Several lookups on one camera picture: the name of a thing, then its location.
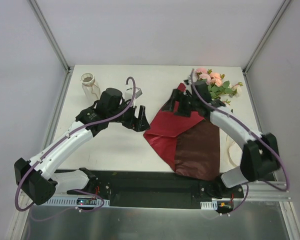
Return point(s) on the right side aluminium rail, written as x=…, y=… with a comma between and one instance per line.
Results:
x=253, y=99

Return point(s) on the dark red wrapping paper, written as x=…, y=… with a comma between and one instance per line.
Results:
x=189, y=145

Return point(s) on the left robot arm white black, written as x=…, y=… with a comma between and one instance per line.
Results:
x=88, y=123

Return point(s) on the right aluminium frame post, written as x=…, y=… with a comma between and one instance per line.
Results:
x=267, y=34

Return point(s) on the beige ceramic vase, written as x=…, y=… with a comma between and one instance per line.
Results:
x=90, y=87

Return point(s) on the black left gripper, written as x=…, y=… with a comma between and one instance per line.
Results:
x=131, y=117

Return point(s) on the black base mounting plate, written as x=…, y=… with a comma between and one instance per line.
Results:
x=161, y=190

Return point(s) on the left white cable duct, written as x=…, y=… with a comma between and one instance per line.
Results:
x=76, y=201

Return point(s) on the right white cable duct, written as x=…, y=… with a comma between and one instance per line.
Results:
x=209, y=205

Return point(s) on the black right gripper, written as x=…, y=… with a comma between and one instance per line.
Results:
x=184, y=104

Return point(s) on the pink flower bouquet green leaves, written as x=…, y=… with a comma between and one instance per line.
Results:
x=218, y=87

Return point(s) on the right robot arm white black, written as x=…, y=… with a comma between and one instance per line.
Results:
x=260, y=155

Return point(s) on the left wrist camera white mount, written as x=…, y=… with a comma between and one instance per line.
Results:
x=131, y=93

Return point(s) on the white cable duct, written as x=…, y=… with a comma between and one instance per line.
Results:
x=76, y=201
x=209, y=205

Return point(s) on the cream printed ribbon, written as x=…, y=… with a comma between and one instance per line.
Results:
x=233, y=152

